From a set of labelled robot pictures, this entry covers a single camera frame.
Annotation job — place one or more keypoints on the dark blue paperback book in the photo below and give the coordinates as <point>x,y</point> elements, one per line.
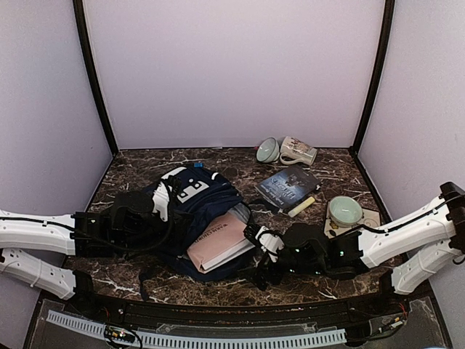
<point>287,188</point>

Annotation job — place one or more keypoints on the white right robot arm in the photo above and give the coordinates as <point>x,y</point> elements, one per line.
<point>435,232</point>

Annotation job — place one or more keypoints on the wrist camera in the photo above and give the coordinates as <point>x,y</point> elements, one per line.
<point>270,242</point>
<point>161,202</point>

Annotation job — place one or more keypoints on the left black frame post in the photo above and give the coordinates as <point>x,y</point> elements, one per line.
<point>91,71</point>

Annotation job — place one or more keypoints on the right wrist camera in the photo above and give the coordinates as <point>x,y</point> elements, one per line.
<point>270,242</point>

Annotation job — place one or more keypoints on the pale yellow highlighter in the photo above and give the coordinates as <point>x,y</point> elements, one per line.
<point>301,207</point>

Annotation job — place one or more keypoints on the grey slotted cable duct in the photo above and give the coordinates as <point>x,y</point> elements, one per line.
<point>200,337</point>

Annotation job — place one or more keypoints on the black frame post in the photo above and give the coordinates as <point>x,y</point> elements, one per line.
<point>91,71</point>
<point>378,66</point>

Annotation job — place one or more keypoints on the navy blue student backpack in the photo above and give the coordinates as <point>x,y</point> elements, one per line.
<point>204,196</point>

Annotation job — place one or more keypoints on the black front rail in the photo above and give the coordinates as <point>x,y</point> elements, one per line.
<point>349,311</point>

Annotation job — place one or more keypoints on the small green circuit board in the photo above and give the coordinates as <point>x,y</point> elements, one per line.
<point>118,335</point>

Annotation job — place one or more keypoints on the white floral mug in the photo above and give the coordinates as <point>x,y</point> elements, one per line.
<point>293,151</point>

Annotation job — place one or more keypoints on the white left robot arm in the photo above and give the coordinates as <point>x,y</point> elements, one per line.
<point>82,234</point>

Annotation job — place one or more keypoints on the tipped celadon bowl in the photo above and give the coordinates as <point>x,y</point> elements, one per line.
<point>268,151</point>

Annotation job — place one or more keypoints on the pink hardcover book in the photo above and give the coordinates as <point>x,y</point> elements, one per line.
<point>222,241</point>

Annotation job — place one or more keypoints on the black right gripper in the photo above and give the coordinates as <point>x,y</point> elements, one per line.
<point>266,268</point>

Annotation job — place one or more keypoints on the upright celadon bowl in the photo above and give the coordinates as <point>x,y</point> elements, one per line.
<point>343,212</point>

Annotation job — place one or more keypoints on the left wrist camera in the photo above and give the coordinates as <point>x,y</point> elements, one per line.
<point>161,202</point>

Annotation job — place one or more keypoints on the right black frame post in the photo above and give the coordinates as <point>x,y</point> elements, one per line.
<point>378,66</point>

